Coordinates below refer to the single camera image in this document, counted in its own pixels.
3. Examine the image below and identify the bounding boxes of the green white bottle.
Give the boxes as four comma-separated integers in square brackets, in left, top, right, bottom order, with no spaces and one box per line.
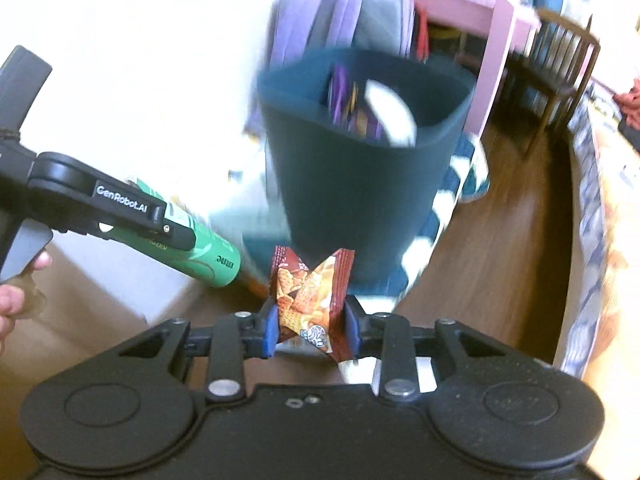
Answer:
[102,202,241,288]

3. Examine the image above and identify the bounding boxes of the brown snack packet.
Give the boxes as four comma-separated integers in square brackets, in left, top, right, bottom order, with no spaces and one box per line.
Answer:
[270,246,355,363]

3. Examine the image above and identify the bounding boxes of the purple plastic bag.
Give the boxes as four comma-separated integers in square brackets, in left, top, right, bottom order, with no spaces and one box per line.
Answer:
[326,63,384,142]

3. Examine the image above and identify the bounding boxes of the dark teal trash bin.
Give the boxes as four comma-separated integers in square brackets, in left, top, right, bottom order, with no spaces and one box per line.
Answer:
[257,49,476,284]

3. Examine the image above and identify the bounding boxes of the person left hand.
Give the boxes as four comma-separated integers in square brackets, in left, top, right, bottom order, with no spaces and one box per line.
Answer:
[0,250,52,350]

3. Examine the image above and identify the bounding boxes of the white paper leaflet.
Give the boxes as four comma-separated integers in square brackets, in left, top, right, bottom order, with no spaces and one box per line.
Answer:
[364,80,418,148]

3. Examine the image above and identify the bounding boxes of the orange floral bedspread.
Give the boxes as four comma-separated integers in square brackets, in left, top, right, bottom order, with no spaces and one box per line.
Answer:
[553,86,639,479]

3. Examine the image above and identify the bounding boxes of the dark wooden chair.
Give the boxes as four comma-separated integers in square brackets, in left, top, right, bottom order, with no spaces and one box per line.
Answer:
[502,8,601,158]

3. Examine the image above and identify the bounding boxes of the purple grey backpack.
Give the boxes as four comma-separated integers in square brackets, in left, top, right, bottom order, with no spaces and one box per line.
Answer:
[268,0,416,68]

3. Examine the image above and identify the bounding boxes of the red and black clothes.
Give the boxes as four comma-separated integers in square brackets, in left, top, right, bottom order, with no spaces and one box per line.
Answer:
[613,78,640,153]

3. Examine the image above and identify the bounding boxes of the pink wooden desk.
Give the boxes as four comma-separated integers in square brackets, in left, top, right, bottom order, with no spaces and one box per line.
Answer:
[414,0,540,136]

